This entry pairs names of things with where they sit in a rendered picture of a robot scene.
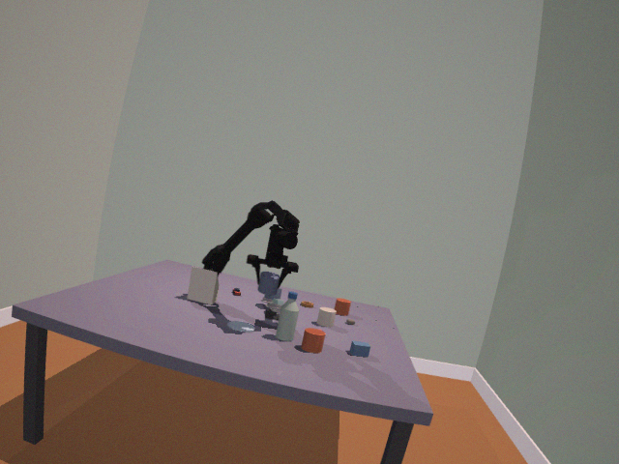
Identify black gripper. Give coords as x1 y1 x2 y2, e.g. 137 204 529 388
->
247 243 299 289

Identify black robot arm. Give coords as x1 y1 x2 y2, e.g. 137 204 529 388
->
201 200 300 277

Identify beige cylinder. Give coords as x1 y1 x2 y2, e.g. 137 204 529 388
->
316 307 337 327

